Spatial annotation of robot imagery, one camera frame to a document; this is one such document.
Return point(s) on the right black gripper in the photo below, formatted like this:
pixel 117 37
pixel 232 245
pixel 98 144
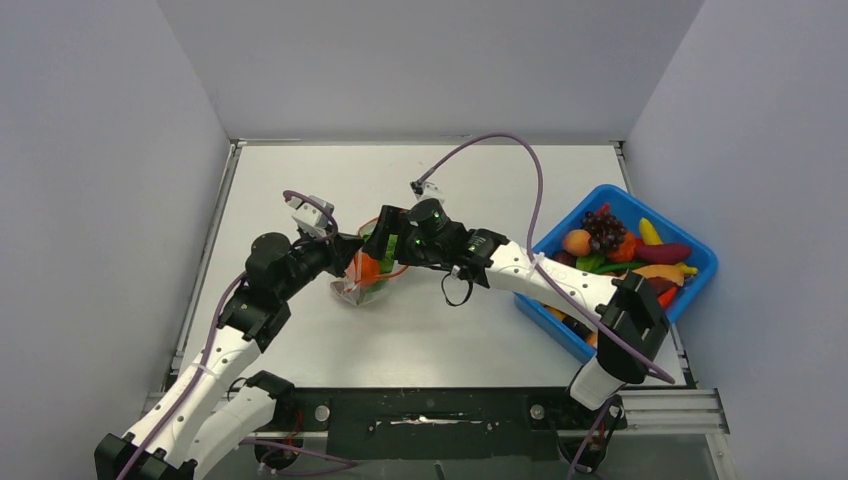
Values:
pixel 393 221

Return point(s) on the red carrot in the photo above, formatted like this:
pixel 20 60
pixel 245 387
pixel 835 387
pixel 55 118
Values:
pixel 666 298

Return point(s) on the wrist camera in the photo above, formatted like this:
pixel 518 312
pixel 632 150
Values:
pixel 311 222
pixel 426 190

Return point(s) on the orange tangerine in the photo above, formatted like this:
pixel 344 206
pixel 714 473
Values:
pixel 367 271

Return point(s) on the yellow banana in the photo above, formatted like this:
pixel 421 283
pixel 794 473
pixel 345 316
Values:
pixel 649 233

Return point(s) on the clear zip bag orange zipper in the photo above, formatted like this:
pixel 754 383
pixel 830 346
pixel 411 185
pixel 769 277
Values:
pixel 345 289

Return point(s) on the purple grapes bunch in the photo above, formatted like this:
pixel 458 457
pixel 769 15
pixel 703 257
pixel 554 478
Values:
pixel 607 233

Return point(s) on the green lettuce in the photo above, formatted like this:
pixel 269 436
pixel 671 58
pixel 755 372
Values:
pixel 387 264

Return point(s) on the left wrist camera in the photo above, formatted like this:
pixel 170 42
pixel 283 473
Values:
pixel 311 222

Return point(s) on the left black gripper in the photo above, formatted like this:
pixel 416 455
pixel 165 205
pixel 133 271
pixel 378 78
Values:
pixel 339 252

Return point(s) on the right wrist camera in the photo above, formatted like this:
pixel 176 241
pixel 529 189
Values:
pixel 426 190

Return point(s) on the purple sweet potato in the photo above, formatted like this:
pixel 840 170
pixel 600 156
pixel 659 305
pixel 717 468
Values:
pixel 665 254

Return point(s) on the blue plastic bin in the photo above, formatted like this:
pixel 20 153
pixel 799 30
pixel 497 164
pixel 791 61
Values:
pixel 702 261

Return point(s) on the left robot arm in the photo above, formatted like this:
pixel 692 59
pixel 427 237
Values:
pixel 185 435

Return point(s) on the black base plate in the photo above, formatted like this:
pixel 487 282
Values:
pixel 433 423

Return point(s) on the peach apricot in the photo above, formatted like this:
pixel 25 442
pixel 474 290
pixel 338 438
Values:
pixel 577 243

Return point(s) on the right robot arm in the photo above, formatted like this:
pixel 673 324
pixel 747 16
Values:
pixel 630 324

